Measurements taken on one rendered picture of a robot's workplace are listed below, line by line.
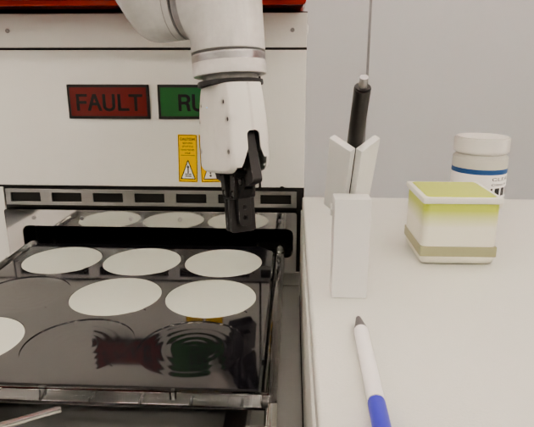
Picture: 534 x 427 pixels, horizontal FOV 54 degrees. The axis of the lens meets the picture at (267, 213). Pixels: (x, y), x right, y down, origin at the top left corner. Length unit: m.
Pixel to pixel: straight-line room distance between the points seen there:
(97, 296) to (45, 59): 0.36
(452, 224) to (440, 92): 1.82
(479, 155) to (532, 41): 1.72
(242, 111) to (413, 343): 0.31
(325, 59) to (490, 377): 1.96
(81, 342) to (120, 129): 0.36
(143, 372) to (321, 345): 0.17
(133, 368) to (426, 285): 0.26
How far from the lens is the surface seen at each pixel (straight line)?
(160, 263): 0.71
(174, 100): 0.77
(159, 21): 0.63
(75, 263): 0.74
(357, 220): 0.42
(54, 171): 0.84
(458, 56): 2.33
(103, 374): 0.48
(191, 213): 0.78
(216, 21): 0.59
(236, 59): 0.58
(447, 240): 0.53
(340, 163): 0.42
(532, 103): 2.45
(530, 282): 0.52
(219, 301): 0.59
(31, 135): 0.85
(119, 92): 0.79
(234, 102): 0.57
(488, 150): 0.73
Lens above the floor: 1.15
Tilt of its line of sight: 16 degrees down
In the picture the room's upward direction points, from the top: straight up
